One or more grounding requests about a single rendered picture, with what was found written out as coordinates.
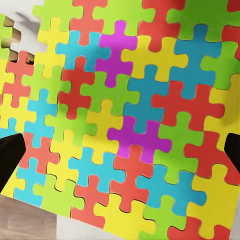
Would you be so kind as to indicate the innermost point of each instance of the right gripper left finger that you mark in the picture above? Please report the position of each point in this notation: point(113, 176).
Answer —
point(12, 149)

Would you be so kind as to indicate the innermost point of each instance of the desk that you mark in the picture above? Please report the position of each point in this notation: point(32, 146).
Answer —
point(71, 229)

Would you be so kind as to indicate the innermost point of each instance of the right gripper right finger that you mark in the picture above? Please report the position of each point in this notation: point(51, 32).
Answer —
point(232, 149)

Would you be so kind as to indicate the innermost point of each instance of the jigsaw puzzle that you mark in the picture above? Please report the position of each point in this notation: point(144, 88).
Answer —
point(126, 115)

